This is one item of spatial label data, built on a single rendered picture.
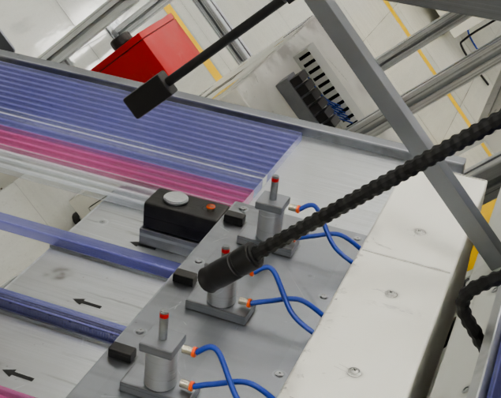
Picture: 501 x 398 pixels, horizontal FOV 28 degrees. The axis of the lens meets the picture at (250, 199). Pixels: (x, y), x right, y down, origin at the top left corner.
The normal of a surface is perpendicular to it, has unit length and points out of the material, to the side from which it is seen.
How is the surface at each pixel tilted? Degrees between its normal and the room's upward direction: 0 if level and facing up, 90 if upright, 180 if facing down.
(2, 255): 0
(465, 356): 90
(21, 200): 0
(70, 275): 46
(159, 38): 0
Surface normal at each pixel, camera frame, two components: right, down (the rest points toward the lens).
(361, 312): 0.09, -0.88
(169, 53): 0.73, -0.44
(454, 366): -0.58, -0.80
